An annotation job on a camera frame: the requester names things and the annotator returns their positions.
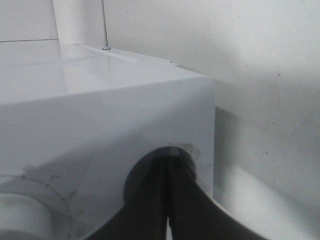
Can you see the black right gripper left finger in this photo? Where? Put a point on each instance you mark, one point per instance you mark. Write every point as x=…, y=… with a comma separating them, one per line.
x=144, y=216

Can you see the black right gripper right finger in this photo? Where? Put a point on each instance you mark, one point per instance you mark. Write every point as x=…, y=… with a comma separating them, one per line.
x=193, y=216

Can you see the white microwave oven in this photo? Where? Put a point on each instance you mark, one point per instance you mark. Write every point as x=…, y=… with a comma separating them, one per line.
x=75, y=119

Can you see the lower white control knob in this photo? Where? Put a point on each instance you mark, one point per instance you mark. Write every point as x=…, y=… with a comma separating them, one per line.
x=24, y=218

